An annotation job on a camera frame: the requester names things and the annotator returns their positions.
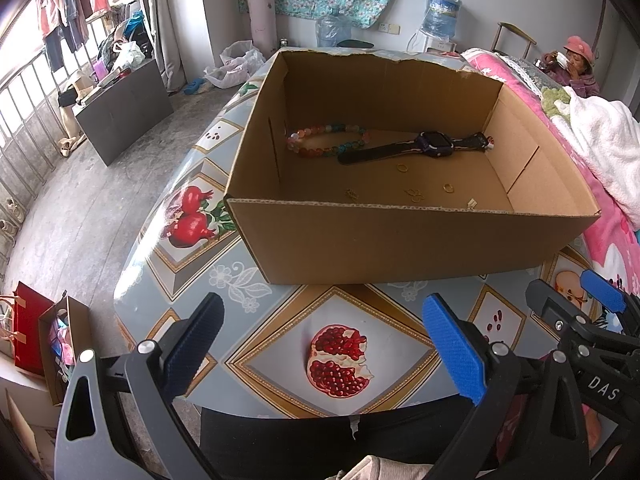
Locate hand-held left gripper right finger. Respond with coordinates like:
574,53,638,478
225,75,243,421
422,292,591,480

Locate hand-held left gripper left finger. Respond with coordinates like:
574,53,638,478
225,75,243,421
54,291,226,480

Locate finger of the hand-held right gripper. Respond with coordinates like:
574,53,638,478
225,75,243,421
525,279,602,342
580,269,640,322

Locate brown cardboard box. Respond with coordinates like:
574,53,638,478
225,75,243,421
223,47,602,286

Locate black smartwatch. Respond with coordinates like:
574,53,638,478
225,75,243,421
337,130,496,165

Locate colourful bead bracelet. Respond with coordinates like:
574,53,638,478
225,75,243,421
285,122,372,158

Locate pink floral blanket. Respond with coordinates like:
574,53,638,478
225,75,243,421
460,47,640,313

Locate brown paper bag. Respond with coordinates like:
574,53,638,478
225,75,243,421
37,295,94,407

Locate white fluffy blanket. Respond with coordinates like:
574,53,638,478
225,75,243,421
552,85,640,222

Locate red paper bag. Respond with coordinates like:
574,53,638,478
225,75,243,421
11,281,56,376

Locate green knitted cloth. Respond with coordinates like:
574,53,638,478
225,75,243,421
540,85,574,122

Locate beige shoes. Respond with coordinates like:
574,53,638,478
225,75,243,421
58,135,87,157

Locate grey cabinet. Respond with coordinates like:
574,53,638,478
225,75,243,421
75,57,175,167

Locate wooden chair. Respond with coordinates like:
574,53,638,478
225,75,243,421
491,21,539,59

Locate white plastic bag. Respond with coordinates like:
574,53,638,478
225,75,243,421
204,40,266,90

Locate metal balcony railing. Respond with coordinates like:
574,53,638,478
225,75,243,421
0,49,87,223

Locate white water dispenser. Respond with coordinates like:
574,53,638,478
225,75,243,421
406,29,459,57

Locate pile of clothes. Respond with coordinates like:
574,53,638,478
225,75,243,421
94,10,153,86

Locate blue water dispenser bottle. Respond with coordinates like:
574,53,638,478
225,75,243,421
424,0,461,41

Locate pale pink rolled mat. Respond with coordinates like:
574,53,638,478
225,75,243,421
245,0,277,51

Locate clear water jug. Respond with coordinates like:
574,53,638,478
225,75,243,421
316,7,354,48

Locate hanging clothes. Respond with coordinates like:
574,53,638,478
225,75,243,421
36,0,139,57

